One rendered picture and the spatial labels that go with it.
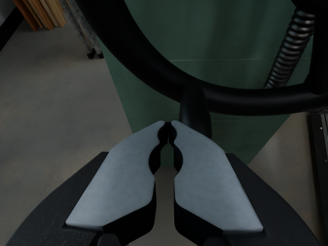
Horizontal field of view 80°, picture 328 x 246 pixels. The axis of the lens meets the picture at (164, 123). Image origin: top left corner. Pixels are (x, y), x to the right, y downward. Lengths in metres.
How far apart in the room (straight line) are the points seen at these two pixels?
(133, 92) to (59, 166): 0.66
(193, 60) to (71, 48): 1.28
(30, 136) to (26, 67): 0.57
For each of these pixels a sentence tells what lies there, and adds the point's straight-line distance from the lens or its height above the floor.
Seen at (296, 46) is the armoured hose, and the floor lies 0.71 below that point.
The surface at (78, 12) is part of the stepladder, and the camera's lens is 1.29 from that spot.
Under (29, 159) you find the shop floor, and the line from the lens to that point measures 1.14.
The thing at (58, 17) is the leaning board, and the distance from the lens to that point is 1.83.
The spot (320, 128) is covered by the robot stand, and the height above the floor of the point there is 0.13.
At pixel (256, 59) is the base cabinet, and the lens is 0.42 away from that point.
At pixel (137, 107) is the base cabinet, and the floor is 0.44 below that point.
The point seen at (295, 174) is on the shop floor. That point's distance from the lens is 1.02.
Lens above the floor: 0.84
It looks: 57 degrees down
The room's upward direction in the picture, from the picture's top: 5 degrees counter-clockwise
